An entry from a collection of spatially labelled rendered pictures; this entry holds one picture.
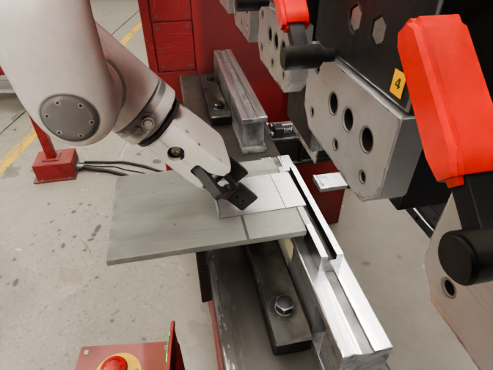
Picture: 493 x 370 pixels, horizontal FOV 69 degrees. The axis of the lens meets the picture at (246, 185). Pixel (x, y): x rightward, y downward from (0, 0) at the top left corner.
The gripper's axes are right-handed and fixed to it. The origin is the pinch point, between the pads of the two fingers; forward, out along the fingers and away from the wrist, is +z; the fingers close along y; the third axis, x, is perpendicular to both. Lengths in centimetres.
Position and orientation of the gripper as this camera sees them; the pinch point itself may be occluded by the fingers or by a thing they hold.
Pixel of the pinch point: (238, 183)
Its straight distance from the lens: 52.6
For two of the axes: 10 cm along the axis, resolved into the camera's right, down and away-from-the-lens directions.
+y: -2.1, -6.0, 7.7
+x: -7.4, 6.1, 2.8
